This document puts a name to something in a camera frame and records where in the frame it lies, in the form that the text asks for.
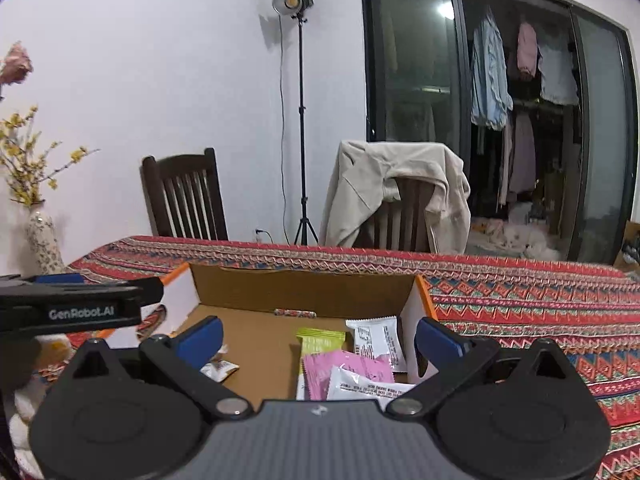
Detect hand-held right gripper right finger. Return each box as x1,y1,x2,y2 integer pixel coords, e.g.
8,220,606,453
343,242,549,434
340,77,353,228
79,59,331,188
387,316,588,420

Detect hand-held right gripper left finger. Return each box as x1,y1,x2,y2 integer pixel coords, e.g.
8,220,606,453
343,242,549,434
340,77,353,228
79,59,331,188
55,316,253,420

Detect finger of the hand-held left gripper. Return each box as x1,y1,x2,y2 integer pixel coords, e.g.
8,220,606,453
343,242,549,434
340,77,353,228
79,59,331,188
0,273,85,287
114,276,164,307

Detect orange cardboard box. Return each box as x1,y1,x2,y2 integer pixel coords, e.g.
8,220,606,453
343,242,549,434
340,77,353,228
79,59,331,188
97,261,441,402

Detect white printed snack wrapper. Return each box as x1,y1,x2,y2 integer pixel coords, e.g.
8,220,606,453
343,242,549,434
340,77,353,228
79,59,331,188
325,365,417,401

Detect pink snack packet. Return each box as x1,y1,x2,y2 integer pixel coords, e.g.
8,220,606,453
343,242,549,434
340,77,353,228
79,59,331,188
301,350,396,401

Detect green snack packet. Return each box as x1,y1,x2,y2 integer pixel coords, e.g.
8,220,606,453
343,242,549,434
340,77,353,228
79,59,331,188
296,327,347,362

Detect small white brown snack packet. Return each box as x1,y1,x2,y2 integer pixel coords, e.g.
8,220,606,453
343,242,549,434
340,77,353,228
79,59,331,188
200,358,240,384

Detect small patterned vase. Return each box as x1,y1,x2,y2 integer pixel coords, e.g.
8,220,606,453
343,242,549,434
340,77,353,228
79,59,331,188
26,204,67,276

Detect dark wooden chair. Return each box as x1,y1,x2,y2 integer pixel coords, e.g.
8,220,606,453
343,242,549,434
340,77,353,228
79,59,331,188
141,148,230,241
352,177,437,252

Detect yellow flower branches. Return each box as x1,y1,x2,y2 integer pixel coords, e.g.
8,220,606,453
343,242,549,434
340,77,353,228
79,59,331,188
0,105,101,208

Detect white dog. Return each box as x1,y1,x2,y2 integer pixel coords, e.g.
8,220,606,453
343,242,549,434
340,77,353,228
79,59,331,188
500,224,562,262

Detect beige jacket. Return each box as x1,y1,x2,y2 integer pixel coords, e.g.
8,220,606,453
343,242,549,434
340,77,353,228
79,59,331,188
319,140,472,255

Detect pale pink hanging clothes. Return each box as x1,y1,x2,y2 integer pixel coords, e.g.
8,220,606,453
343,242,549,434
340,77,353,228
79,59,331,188
506,112,537,194

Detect brown cardboard carton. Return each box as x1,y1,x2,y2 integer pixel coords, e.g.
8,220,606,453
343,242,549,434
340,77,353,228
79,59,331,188
614,220,640,274

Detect pink flowers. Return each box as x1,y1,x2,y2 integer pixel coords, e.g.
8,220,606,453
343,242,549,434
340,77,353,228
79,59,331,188
0,42,35,102

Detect light blue hanging shirt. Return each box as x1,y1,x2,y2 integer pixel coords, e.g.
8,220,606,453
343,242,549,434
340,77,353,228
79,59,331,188
470,9,514,132

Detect dark framed glass sliding door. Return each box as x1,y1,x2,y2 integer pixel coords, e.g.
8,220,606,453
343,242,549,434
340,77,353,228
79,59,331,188
361,0,639,266

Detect white hanging garment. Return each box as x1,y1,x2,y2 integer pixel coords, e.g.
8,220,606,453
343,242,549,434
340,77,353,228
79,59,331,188
537,40,580,107

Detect pink hanging garment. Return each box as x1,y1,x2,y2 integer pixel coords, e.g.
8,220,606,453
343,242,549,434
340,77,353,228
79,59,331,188
516,21,540,81

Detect studio light on stand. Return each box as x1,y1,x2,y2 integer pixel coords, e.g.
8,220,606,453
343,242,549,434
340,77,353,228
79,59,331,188
272,0,321,247

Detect black light cable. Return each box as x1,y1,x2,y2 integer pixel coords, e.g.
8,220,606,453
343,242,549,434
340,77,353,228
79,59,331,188
276,15,290,244

